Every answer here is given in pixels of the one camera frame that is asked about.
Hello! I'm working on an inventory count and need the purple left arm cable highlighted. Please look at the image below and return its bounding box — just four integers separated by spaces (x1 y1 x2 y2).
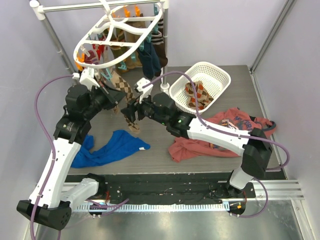
29 74 76 240

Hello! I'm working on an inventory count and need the white metal drying rack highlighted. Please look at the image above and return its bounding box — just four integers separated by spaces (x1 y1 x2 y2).
29 0 176 92

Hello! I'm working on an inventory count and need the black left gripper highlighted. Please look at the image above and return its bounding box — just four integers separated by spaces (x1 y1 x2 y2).
83 80 126 120

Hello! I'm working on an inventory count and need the orange argyle sock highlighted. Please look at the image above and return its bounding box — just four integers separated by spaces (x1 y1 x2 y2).
186 81 214 111
184 81 202 98

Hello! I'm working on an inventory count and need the navy blue sock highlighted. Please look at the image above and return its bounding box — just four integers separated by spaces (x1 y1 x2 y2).
137 40 161 80

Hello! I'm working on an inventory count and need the white perforated plastic basket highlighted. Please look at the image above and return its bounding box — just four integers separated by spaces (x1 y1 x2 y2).
169 61 231 114

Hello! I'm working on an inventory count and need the white clip sock hanger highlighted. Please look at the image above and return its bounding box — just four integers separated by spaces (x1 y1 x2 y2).
74 3 155 72

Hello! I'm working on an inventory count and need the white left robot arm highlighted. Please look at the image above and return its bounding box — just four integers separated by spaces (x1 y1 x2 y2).
16 83 125 231

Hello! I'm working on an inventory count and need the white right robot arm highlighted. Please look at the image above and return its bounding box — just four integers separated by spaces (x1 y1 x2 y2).
121 93 273 198

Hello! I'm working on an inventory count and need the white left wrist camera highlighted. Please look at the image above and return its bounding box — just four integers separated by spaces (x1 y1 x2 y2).
72 67 100 91

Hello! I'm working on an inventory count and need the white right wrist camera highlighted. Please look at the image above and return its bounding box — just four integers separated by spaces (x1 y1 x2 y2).
134 77 153 104

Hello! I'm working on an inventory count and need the blue cloth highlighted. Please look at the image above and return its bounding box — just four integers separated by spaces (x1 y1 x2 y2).
71 129 151 169

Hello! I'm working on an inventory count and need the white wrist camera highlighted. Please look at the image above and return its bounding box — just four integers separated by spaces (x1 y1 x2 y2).
72 67 100 91
134 77 153 104

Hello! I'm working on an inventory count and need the red t-shirt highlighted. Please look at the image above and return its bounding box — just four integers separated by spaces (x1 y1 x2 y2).
168 107 277 163

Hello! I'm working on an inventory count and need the maroon purple striped sock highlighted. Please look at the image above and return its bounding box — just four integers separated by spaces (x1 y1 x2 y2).
84 50 99 65

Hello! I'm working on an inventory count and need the brown argyle sock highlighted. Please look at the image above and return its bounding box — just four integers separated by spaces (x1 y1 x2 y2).
110 70 140 134

